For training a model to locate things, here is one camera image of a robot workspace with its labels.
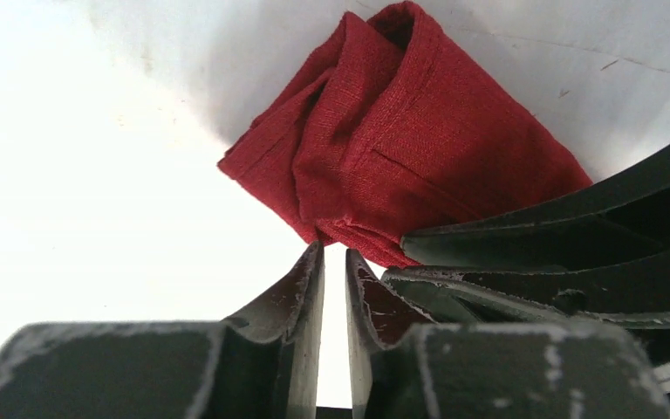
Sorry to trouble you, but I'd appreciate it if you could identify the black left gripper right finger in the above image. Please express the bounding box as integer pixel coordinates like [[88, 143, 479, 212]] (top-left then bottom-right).
[[345, 250, 670, 418]]

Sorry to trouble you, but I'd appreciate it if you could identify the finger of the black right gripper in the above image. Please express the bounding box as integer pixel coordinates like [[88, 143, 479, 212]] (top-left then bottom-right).
[[401, 144, 670, 270], [383, 250, 670, 330]]

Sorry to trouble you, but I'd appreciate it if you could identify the red cloth napkin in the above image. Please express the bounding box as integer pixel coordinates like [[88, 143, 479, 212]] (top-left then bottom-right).
[[218, 1, 591, 266]]

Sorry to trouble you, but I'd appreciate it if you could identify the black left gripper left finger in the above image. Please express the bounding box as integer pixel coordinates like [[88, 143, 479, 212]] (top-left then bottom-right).
[[0, 243, 324, 418]]

